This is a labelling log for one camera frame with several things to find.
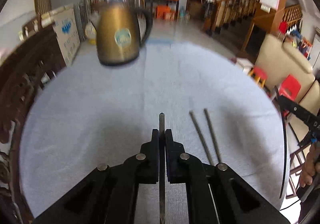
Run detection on small yellow fan heater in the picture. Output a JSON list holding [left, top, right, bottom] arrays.
[[85, 22, 97, 45]]

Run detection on gold electric kettle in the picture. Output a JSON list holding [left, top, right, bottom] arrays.
[[91, 1, 153, 66]]

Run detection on dark wooden side table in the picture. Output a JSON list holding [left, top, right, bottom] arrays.
[[144, 0, 180, 21]]

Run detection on red yellow small stool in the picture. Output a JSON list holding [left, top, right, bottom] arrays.
[[248, 66, 267, 88]]

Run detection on white small stool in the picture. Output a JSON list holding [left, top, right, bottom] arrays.
[[231, 57, 253, 74]]

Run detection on beige sofa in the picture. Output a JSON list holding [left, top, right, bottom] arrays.
[[253, 33, 320, 120]]

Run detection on white chest freezer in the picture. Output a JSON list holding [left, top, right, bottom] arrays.
[[18, 4, 82, 67]]

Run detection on wooden staircase railing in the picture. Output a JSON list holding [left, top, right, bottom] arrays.
[[202, 0, 303, 37]]

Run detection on red plastic child chair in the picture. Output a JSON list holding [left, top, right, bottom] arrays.
[[277, 74, 301, 101]]

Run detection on black cable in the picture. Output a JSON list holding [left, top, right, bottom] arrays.
[[273, 85, 289, 199]]

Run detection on light blue tablecloth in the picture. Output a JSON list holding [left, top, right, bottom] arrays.
[[20, 43, 284, 216]]

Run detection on person's right hand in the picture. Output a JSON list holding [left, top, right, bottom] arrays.
[[299, 142, 319, 187]]

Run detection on orange box on floor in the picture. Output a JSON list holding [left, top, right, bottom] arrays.
[[155, 5, 171, 19]]

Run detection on dark wooden sideboard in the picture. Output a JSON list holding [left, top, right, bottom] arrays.
[[1, 23, 66, 223]]

